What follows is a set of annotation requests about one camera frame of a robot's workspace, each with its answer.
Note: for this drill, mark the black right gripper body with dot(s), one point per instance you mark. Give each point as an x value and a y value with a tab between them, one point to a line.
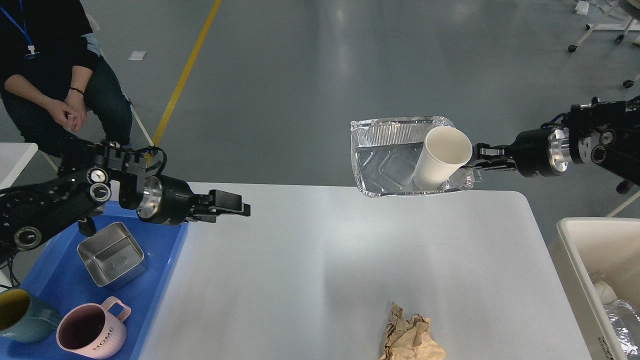
541	152

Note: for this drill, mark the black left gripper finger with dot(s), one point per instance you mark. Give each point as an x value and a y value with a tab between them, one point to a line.
218	202

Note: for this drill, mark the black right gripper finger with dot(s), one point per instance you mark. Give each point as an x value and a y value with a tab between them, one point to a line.
484	154
496	166

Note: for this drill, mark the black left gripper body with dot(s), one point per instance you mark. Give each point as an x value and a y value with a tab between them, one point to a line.
170	201

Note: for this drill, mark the white paper cup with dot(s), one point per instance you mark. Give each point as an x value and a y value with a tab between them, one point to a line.
445	150

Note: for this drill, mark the small stainless steel tray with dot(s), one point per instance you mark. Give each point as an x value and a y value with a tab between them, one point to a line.
112	256

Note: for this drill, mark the aluminium foil tray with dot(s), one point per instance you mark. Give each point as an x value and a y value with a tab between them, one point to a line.
384	153

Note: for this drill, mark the pink ribbed mug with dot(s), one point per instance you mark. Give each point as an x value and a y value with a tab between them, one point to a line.
93	330

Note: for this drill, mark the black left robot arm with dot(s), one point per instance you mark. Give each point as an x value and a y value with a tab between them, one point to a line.
35	213

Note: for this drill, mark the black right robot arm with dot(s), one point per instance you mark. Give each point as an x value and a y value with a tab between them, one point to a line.
604	133

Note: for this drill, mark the white plastic bin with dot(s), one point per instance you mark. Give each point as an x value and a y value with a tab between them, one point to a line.
591	249

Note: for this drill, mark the blue plastic tray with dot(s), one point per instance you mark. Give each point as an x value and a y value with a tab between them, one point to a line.
60	278

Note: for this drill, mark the white cup in bin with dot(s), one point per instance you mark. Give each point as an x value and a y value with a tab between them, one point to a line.
604	292

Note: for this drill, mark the person in dark clothes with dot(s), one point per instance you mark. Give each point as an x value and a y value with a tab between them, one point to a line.
52	75

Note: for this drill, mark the white side table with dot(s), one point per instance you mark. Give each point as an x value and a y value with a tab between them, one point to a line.
14	157

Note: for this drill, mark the white wheeled chair base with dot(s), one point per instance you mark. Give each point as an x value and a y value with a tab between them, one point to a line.
603	58

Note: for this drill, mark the teal ceramic mug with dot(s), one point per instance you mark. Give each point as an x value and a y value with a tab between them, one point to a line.
25	318

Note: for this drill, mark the grey office chair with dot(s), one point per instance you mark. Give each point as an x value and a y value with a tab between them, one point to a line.
95	28

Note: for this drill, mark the crumpled foil in bin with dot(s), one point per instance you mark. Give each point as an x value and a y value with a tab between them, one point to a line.
625	321

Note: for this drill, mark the crumpled brown paper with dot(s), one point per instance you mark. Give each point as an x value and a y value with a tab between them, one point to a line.
409	339

